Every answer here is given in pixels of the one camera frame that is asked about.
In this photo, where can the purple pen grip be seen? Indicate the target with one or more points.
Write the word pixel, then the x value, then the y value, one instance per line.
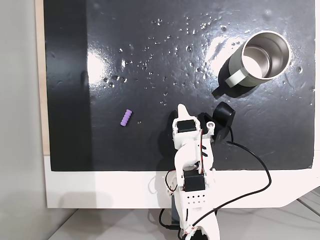
pixel 126 117

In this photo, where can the black glossy mat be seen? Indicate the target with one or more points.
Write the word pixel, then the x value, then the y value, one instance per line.
pixel 150 75

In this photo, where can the grey steel mug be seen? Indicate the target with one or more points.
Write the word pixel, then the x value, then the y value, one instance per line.
pixel 265 55

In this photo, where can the white tape red print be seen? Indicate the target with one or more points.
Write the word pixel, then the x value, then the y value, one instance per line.
pixel 190 228

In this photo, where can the white board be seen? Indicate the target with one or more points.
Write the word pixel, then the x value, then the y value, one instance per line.
pixel 100 190

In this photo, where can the light wooden board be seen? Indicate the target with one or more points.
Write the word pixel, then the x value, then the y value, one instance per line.
pixel 41 75

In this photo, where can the black camera box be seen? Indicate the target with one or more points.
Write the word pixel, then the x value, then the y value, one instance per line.
pixel 223 113

